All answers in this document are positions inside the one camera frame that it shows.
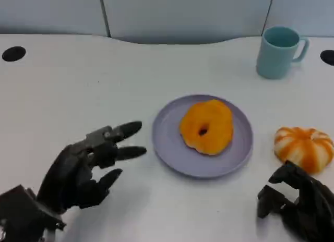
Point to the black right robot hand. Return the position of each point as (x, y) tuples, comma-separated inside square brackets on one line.
[(313, 210)]

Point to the grey partition panel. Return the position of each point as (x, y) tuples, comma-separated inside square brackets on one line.
[(185, 15), (305, 8), (49, 10)]

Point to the orange white toy bread roll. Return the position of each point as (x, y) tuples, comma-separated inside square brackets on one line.
[(304, 146), (214, 119)]

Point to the pale green mug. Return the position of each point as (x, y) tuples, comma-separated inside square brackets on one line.
[(274, 59)]

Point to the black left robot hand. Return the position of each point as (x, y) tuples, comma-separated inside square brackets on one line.
[(70, 174)]

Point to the lilac plate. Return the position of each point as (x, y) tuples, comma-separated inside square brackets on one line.
[(167, 143)]

